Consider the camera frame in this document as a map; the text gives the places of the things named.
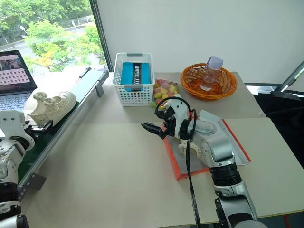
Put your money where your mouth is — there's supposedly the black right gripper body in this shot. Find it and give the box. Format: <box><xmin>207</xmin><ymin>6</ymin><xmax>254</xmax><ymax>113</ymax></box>
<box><xmin>159</xmin><ymin>107</ymin><xmax>177</xmax><ymax>141</ymax></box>

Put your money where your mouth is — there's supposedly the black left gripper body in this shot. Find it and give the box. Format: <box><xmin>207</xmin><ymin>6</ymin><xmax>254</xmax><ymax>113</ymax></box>
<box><xmin>23</xmin><ymin>124</ymin><xmax>40</xmax><ymax>139</ymax></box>

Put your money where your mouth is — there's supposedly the white sneaker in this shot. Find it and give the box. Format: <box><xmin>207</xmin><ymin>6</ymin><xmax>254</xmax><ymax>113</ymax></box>
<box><xmin>27</xmin><ymin>91</ymin><xmax>77</xmax><ymax>125</ymax></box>

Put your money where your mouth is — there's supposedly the bag of colourful candies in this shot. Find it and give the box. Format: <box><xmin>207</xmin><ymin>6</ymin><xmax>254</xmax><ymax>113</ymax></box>
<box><xmin>151</xmin><ymin>79</ymin><xmax>182</xmax><ymax>109</ymax></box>

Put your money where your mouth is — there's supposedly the cream perforated clog shoe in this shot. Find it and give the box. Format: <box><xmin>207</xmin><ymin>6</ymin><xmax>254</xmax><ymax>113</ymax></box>
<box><xmin>177</xmin><ymin>139</ymin><xmax>208</xmax><ymax>165</ymax></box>

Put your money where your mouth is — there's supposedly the white perforated plastic basket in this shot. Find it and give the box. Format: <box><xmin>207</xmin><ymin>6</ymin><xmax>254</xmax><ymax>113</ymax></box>
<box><xmin>112</xmin><ymin>52</ymin><xmax>155</xmax><ymax>107</ymax></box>

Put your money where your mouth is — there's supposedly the red-edged silver tray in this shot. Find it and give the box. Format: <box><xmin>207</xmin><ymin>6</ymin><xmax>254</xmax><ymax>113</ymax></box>
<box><xmin>163</xmin><ymin>110</ymin><xmax>252</xmax><ymax>182</ymax></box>

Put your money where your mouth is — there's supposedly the blue flat carton box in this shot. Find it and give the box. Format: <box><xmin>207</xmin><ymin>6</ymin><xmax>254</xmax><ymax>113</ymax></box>
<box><xmin>120</xmin><ymin>62</ymin><xmax>153</xmax><ymax>92</ymax></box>

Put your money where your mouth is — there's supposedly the open laptop computer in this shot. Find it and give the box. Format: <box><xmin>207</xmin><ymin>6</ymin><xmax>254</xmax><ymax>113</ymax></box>
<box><xmin>0</xmin><ymin>49</ymin><xmax>38</xmax><ymax>112</ymax></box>

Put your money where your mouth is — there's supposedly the clear bottle with lilac cap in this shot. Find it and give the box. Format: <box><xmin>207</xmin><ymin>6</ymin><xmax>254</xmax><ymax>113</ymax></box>
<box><xmin>199</xmin><ymin>56</ymin><xmax>224</xmax><ymax>92</ymax></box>

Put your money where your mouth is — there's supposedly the orange wicker basket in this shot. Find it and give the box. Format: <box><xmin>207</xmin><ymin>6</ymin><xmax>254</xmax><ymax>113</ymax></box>
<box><xmin>180</xmin><ymin>62</ymin><xmax>238</xmax><ymax>102</ymax></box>

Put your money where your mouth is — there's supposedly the black pen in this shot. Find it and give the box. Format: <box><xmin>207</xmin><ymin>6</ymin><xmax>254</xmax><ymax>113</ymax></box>
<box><xmin>79</xmin><ymin>67</ymin><xmax>92</xmax><ymax>78</ymax></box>

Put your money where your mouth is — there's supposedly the black and silver stand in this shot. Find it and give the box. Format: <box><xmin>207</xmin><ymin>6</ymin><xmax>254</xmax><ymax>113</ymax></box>
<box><xmin>270</xmin><ymin>60</ymin><xmax>304</xmax><ymax>101</ymax></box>

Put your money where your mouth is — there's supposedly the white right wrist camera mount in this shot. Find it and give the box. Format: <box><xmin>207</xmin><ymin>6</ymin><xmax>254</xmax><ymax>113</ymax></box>
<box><xmin>163</xmin><ymin>97</ymin><xmax>191</xmax><ymax>139</ymax></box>

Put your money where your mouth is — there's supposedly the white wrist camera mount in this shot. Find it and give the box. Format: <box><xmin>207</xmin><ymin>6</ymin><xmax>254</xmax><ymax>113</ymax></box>
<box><xmin>163</xmin><ymin>97</ymin><xmax>191</xmax><ymax>139</ymax></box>
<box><xmin>0</xmin><ymin>110</ymin><xmax>26</xmax><ymax>139</ymax></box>

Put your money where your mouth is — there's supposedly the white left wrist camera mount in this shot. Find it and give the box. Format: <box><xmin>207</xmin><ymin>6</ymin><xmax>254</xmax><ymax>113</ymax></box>
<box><xmin>0</xmin><ymin>110</ymin><xmax>26</xmax><ymax>139</ymax></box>

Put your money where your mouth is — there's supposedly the green conveyor belt aluminium frame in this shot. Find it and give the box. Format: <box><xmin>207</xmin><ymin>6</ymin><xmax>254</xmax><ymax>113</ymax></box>
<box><xmin>17</xmin><ymin>69</ymin><xmax>110</xmax><ymax>202</ymax></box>

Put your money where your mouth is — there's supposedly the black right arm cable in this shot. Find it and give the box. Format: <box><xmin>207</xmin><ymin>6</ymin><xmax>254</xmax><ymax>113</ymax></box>
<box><xmin>155</xmin><ymin>98</ymin><xmax>201</xmax><ymax>228</ymax></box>

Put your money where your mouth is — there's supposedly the dark window frame post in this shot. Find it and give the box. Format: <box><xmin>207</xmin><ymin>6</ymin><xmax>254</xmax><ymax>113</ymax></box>
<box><xmin>89</xmin><ymin>0</ymin><xmax>113</xmax><ymax>71</ymax></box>

